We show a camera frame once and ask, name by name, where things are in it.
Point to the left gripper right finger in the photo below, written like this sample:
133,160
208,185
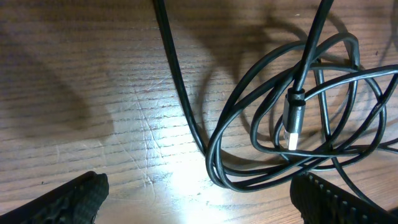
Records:
319,201

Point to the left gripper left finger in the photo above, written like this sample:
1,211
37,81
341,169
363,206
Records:
75,202

